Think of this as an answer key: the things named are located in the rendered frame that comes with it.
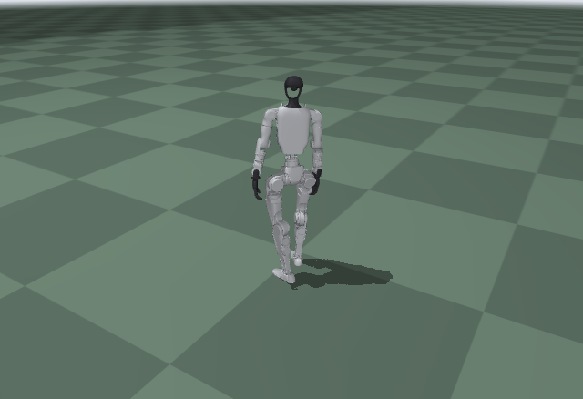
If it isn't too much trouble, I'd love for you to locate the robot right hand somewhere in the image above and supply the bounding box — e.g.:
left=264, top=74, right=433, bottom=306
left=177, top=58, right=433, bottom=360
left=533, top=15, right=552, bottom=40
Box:
left=309, top=169, right=322, bottom=195

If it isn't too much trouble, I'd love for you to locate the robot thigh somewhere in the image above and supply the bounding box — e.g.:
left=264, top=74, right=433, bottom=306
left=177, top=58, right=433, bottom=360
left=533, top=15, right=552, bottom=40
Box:
left=265, top=172, right=290, bottom=236
left=294, top=169, right=316, bottom=225

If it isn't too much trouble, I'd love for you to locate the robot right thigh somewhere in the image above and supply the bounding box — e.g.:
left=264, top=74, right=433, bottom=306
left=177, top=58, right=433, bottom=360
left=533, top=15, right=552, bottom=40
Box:
left=294, top=169, right=316, bottom=225

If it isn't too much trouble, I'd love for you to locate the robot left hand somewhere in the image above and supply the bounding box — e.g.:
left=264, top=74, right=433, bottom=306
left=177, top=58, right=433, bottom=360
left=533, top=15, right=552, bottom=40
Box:
left=251, top=169, right=262, bottom=200

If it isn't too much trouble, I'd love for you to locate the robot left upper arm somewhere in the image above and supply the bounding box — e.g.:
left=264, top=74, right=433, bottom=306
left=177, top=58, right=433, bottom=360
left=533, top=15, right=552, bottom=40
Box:
left=260, top=108, right=279, bottom=149

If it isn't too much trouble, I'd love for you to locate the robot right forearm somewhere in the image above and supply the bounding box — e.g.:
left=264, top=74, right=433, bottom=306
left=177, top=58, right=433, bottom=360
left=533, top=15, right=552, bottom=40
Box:
left=312, top=148, right=322, bottom=174

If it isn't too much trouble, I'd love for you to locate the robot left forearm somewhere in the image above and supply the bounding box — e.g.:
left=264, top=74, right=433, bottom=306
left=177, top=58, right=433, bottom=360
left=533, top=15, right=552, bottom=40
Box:
left=251, top=138, right=266, bottom=176

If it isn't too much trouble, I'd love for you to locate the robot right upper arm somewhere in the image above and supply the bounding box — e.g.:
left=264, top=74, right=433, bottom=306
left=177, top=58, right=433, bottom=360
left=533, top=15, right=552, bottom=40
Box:
left=310, top=109, right=322, bottom=149

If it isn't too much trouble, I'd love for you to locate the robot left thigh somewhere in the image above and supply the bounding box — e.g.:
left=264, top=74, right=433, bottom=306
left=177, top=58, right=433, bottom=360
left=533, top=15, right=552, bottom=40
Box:
left=265, top=172, right=290, bottom=236

